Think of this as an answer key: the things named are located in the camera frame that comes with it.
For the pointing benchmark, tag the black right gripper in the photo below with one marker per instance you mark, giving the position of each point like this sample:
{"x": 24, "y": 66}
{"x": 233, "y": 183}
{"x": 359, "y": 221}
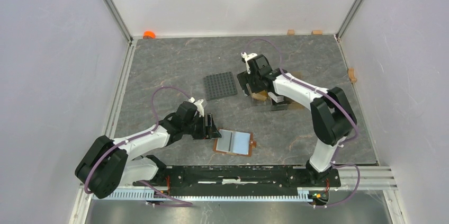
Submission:
{"x": 244, "y": 78}

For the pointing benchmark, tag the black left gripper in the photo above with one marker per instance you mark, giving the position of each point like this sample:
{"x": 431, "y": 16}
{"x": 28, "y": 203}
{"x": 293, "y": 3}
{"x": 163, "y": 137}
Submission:
{"x": 209, "y": 132}

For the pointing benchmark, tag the brown leather card holder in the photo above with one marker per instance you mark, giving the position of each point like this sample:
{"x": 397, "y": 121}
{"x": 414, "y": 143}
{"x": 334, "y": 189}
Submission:
{"x": 242, "y": 144}

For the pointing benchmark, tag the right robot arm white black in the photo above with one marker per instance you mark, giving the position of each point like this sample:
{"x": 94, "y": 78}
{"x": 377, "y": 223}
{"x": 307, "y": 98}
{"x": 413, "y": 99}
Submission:
{"x": 333, "y": 118}

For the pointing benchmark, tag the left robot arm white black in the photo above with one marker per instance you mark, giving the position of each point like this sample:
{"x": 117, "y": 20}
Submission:
{"x": 110, "y": 163}

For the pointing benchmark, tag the gold credit card stack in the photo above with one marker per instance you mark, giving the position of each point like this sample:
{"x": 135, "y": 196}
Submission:
{"x": 260, "y": 96}

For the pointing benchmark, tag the dark grey studded baseplate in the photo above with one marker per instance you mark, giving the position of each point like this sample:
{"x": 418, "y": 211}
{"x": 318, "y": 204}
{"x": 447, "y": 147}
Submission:
{"x": 219, "y": 86}

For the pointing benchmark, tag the curved wooden piece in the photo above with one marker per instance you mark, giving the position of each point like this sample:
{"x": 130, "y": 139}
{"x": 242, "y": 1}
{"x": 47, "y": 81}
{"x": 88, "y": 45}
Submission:
{"x": 351, "y": 75}

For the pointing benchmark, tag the orange round cap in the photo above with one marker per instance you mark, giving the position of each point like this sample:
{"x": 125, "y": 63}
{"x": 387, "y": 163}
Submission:
{"x": 148, "y": 35}

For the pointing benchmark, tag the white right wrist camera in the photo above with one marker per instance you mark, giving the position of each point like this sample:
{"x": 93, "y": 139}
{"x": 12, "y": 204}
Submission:
{"x": 246, "y": 57}

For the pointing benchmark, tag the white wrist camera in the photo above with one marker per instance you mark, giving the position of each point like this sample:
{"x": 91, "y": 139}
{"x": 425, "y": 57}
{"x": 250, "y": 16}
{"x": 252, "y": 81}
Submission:
{"x": 200, "y": 105}
{"x": 246, "y": 57}

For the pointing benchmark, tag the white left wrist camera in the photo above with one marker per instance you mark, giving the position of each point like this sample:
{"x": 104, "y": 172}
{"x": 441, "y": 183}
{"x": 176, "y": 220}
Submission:
{"x": 200, "y": 105}

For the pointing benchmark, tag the white slotted cable duct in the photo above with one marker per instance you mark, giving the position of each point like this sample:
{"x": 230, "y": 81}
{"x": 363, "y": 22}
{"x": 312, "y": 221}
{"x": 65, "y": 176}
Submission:
{"x": 147, "y": 194}

